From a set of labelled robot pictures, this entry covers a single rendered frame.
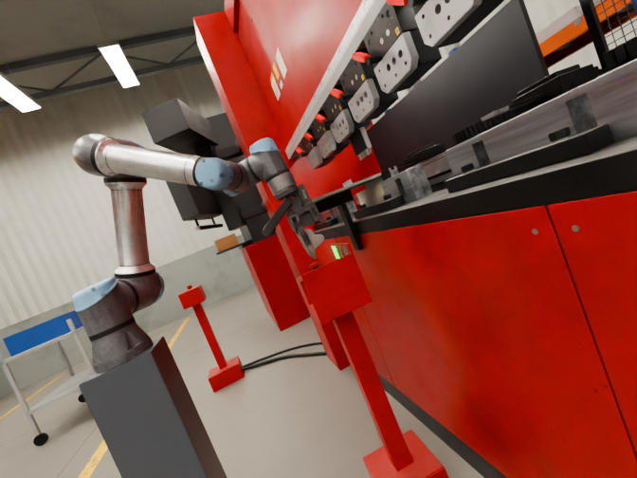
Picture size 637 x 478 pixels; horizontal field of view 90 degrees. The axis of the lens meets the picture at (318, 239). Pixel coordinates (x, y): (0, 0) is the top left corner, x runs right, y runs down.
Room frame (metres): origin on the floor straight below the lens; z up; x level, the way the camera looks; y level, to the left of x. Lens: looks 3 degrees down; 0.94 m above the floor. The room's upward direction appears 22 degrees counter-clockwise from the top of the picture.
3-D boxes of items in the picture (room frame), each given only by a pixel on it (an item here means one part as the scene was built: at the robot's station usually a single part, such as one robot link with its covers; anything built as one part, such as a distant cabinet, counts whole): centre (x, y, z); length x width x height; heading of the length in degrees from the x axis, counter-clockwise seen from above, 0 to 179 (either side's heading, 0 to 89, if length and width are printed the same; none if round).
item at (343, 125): (1.21, -0.27, 1.26); 0.15 x 0.09 x 0.17; 15
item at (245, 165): (0.92, 0.15, 1.13); 0.11 x 0.11 x 0.08; 78
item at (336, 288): (0.97, 0.02, 0.75); 0.20 x 0.16 x 0.18; 12
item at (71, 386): (3.29, 2.81, 0.48); 0.90 x 0.67 x 0.95; 16
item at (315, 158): (1.60, -0.16, 1.26); 0.15 x 0.09 x 0.17; 15
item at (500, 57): (1.55, -0.71, 1.12); 1.13 x 0.02 x 0.44; 15
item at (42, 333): (3.12, 2.79, 0.92); 0.50 x 0.36 x 0.18; 106
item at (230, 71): (2.18, -0.19, 1.15); 0.85 x 0.25 x 2.30; 105
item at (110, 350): (0.91, 0.64, 0.82); 0.15 x 0.15 x 0.10
